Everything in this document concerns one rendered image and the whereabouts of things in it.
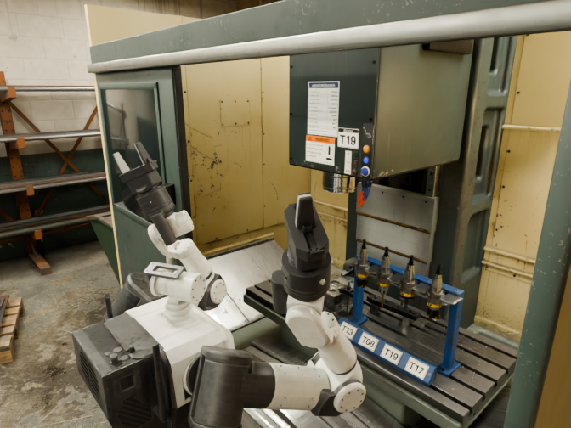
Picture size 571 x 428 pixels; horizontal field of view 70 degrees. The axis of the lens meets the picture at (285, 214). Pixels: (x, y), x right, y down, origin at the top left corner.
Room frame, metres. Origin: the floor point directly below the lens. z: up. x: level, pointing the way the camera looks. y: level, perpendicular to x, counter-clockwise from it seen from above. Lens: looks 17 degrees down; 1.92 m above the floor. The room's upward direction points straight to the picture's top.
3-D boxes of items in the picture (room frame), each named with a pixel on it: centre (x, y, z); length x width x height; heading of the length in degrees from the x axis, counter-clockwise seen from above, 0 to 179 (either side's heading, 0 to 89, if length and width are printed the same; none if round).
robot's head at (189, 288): (0.85, 0.24, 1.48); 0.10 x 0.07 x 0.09; 71
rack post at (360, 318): (1.65, -0.33, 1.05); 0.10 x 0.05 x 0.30; 131
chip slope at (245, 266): (2.30, 0.20, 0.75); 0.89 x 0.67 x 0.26; 131
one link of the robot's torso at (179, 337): (0.81, 0.29, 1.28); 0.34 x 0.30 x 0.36; 41
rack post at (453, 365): (1.32, -0.62, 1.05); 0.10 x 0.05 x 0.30; 131
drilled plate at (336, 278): (1.90, -0.22, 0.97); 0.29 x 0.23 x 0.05; 41
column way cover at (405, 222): (2.10, -0.58, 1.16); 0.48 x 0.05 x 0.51; 41
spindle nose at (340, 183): (1.80, -0.25, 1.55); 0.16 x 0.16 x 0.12
